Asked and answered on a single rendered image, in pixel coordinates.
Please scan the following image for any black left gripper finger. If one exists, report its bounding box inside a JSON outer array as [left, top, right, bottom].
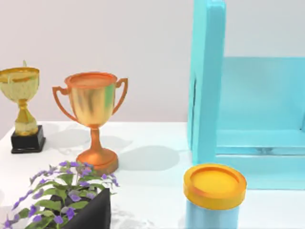
[[63, 187, 112, 229]]

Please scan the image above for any purple flowering potted plant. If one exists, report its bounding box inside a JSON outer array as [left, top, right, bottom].
[[2, 160, 120, 229]]

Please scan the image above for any blue bottle with yellow lid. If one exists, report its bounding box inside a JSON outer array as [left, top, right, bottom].
[[183, 163, 248, 229]]

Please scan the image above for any gold trophy with black base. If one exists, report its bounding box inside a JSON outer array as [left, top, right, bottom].
[[0, 60, 46, 154]]

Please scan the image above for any light blue rack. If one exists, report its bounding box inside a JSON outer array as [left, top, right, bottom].
[[186, 0, 305, 191]]

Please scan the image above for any copper trophy with two handles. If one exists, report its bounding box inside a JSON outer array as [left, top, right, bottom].
[[52, 72, 129, 175]]

